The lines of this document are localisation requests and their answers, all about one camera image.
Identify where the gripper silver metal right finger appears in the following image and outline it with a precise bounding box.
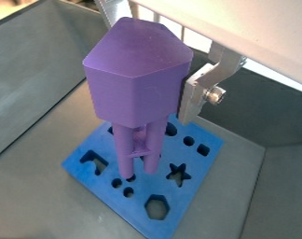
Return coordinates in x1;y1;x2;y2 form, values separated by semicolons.
177;42;245;125

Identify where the purple three prong object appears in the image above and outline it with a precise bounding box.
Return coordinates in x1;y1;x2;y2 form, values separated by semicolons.
83;17;193;178

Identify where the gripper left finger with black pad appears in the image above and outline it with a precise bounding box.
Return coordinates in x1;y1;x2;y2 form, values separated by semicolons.
93;0;132;28

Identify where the blue foam shape board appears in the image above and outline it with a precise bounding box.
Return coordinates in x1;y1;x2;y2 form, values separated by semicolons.
63;117;223;239

